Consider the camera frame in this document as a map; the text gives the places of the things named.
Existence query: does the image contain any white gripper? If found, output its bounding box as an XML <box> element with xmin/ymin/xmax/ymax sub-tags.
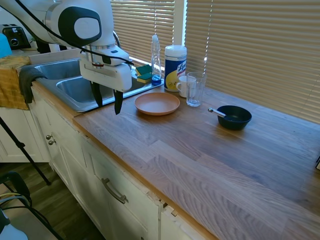
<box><xmin>79</xmin><ymin>53</ymin><xmax>133</xmax><ymax>116</ymax></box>

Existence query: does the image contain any stainless steel double sink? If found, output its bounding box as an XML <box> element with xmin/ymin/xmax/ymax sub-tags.
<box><xmin>29</xmin><ymin>57</ymin><xmax>165</xmax><ymax>113</ymax></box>

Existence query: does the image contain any white mug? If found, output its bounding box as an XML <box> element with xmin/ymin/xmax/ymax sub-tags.
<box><xmin>175</xmin><ymin>75</ymin><xmax>197</xmax><ymax>98</ymax></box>

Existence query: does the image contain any green and yellow sponge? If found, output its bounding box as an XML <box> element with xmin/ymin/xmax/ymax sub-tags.
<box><xmin>135</xmin><ymin>64</ymin><xmax>153</xmax><ymax>76</ymax></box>
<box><xmin>136</xmin><ymin>72</ymin><xmax>153</xmax><ymax>85</ymax></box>

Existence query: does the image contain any orange plate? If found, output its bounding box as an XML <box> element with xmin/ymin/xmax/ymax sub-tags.
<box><xmin>134</xmin><ymin>92</ymin><xmax>181</xmax><ymax>116</ymax></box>

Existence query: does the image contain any clear dish soap bottle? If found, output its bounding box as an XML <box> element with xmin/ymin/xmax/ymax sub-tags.
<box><xmin>150</xmin><ymin>34</ymin><xmax>162</xmax><ymax>86</ymax></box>

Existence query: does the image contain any disinfecting wipes canister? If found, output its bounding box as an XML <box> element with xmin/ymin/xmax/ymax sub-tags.
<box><xmin>164</xmin><ymin>44</ymin><xmax>188</xmax><ymax>93</ymax></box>

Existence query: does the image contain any narrow tan window blind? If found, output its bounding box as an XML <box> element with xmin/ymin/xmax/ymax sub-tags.
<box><xmin>110</xmin><ymin>0</ymin><xmax>175</xmax><ymax>67</ymax></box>

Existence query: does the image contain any white kitchen cabinet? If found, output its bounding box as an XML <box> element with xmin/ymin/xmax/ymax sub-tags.
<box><xmin>0</xmin><ymin>82</ymin><xmax>218</xmax><ymax>240</ymax></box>

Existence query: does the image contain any grey dish cloth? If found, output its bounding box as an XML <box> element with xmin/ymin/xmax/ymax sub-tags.
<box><xmin>18</xmin><ymin>65</ymin><xmax>48</xmax><ymax>105</ymax></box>

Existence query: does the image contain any clear drinking glass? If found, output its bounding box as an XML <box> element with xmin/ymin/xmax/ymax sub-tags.
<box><xmin>186</xmin><ymin>71</ymin><xmax>207</xmax><ymax>108</ymax></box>

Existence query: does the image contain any yellow patterned cloth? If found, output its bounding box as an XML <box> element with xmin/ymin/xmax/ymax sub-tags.
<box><xmin>0</xmin><ymin>56</ymin><xmax>32</xmax><ymax>111</ymax></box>

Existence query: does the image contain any metal spoon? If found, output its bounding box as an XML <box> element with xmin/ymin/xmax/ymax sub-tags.
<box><xmin>207</xmin><ymin>107</ymin><xmax>227</xmax><ymax>118</ymax></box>

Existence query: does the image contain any black toaster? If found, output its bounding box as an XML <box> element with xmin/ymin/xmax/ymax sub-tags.
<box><xmin>1</xmin><ymin>24</ymin><xmax>32</xmax><ymax>50</ymax></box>

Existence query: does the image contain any blue plastic container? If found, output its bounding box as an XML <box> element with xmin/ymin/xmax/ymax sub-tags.
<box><xmin>0</xmin><ymin>33</ymin><xmax>13</xmax><ymax>59</ymax></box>

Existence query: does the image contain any dark blue bowl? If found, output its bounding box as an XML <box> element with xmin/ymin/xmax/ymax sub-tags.
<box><xmin>216</xmin><ymin>105</ymin><xmax>253</xmax><ymax>131</ymax></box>

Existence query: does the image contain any wide tan window blind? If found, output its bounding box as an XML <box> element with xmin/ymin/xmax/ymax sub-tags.
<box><xmin>185</xmin><ymin>0</ymin><xmax>320</xmax><ymax>125</ymax></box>

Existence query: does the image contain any metal bar cabinet handle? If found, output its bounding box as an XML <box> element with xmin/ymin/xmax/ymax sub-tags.
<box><xmin>101</xmin><ymin>177</ymin><xmax>129</xmax><ymax>205</ymax></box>

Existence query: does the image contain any black camera tripod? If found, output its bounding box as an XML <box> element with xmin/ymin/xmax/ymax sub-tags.
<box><xmin>0</xmin><ymin>116</ymin><xmax>52</xmax><ymax>186</ymax></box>

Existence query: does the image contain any white window frame post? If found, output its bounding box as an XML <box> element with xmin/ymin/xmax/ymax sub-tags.
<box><xmin>174</xmin><ymin>0</ymin><xmax>188</xmax><ymax>49</ymax></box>

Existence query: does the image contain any black stand frame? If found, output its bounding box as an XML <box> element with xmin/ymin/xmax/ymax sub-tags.
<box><xmin>0</xmin><ymin>171</ymin><xmax>63</xmax><ymax>240</ymax></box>

